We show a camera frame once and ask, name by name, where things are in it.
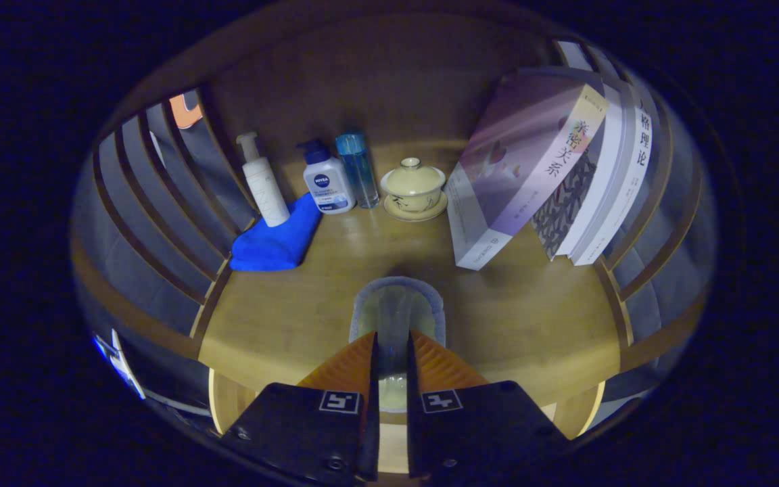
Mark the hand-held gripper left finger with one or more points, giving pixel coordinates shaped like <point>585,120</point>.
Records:
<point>372,419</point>

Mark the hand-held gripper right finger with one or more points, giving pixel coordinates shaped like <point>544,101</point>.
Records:
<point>413,419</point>

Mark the wooden countertop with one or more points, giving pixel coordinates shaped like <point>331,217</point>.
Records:
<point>295,318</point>

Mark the wooden cabinet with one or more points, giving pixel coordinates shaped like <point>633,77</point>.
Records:
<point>362,74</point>

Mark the blue folded cloth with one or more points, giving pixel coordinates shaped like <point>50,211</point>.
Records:
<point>274,243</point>

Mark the yellow lidded tea cup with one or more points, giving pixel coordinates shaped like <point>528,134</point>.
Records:
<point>413,186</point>

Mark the white bottle with blue cap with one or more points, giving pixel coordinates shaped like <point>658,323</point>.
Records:
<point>327,186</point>

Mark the translucent blue bottle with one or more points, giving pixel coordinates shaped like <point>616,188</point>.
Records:
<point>359,169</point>

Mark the dark patterned book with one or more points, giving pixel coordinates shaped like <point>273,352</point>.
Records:
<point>562,210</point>

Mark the white pump bottle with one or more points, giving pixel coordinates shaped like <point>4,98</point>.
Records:
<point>264,186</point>

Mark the purple book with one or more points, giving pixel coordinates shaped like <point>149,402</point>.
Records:
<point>511,169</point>

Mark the white book with printed spine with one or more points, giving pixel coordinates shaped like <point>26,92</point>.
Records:
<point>633,176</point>

